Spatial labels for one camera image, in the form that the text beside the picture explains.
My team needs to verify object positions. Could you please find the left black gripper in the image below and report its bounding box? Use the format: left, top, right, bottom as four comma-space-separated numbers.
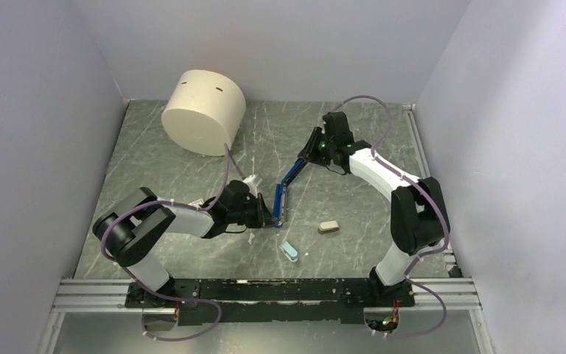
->
228, 193, 278, 229

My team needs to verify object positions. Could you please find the blue stapler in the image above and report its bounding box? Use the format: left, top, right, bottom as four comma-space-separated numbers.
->
273, 158, 307, 229

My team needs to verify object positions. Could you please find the light blue small case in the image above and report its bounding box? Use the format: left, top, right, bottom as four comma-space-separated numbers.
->
279, 241, 298, 263

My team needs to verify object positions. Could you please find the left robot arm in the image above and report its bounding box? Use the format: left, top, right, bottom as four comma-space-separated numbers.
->
92, 180, 278, 307

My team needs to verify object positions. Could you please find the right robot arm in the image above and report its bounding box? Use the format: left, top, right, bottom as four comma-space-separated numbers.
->
299, 112, 450, 305

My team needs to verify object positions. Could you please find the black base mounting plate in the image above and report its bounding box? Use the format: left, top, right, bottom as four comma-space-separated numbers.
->
124, 278, 415, 326

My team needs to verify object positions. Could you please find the cream cylindrical container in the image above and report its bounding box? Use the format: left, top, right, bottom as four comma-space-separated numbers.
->
161, 69, 246, 156

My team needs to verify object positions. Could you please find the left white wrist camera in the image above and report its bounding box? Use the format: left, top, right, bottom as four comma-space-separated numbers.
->
242, 174, 263, 197

